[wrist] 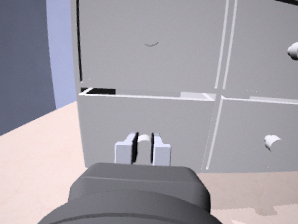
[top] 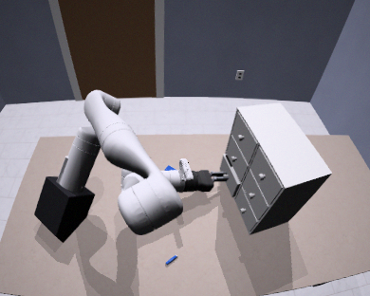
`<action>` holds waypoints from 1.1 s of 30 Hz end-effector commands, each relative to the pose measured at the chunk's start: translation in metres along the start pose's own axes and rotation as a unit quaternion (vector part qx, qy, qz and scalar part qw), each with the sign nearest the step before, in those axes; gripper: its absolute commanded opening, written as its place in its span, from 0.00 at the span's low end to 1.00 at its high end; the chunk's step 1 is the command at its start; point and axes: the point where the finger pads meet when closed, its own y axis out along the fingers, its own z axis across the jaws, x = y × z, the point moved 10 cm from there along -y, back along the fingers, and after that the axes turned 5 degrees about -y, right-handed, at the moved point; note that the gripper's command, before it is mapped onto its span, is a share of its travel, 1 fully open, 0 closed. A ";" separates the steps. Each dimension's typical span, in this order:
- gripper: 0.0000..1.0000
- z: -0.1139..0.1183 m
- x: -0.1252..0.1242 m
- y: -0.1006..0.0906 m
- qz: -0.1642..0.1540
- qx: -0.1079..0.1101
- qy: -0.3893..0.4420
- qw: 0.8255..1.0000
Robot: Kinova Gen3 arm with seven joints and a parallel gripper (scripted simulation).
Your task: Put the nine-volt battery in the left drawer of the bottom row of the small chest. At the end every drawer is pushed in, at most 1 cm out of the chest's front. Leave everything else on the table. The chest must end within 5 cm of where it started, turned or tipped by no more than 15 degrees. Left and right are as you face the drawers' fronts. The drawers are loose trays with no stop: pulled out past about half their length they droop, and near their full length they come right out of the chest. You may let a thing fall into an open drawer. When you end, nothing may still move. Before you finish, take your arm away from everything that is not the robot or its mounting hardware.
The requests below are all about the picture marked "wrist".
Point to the small grey chest of drawers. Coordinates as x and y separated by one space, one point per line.
214 93

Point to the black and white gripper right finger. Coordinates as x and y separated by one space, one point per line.
162 152

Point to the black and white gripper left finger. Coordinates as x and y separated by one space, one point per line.
126 152

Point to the grey drawer front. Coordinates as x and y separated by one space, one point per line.
243 129
261 47
182 119
184 53

